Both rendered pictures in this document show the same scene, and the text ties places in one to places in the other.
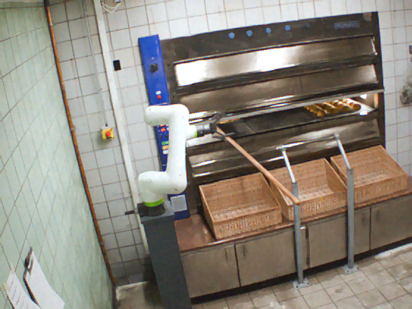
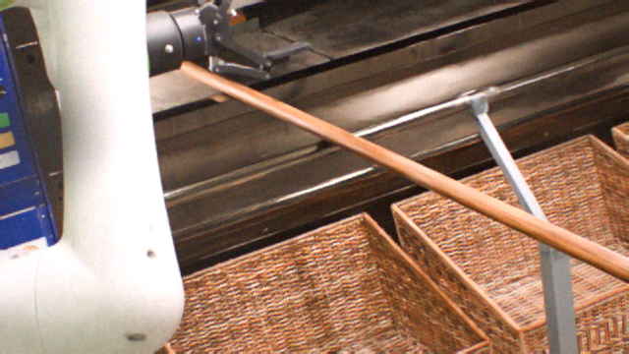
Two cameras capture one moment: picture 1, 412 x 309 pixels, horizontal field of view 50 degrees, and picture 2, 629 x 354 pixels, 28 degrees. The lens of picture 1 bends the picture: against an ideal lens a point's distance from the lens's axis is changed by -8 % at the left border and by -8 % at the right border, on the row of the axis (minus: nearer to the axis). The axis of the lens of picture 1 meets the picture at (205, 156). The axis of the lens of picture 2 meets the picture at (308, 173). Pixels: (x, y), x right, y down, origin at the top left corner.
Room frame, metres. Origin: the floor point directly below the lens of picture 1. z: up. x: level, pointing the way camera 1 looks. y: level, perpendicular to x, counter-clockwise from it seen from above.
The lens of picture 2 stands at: (1.32, 0.28, 1.97)
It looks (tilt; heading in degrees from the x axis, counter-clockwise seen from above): 21 degrees down; 346
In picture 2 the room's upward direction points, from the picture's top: 10 degrees counter-clockwise
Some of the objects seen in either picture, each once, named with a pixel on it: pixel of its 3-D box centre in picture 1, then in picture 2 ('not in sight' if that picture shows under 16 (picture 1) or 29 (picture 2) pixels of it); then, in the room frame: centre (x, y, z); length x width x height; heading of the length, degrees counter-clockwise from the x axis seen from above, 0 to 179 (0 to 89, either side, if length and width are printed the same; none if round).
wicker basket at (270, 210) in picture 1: (239, 204); (312, 350); (3.50, -0.22, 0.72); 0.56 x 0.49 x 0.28; 99
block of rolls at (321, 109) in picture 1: (328, 103); not in sight; (4.36, -1.27, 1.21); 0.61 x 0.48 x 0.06; 8
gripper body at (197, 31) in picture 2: (210, 128); (201, 30); (3.19, -0.07, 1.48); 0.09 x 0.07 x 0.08; 98
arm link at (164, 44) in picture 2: (199, 130); (155, 42); (3.18, 0.01, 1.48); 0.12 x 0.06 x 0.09; 8
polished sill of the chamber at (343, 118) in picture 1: (289, 129); (456, 35); (3.87, -0.75, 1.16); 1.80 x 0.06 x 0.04; 98
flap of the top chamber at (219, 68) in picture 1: (282, 57); not in sight; (3.84, -0.76, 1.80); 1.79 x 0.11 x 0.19; 98
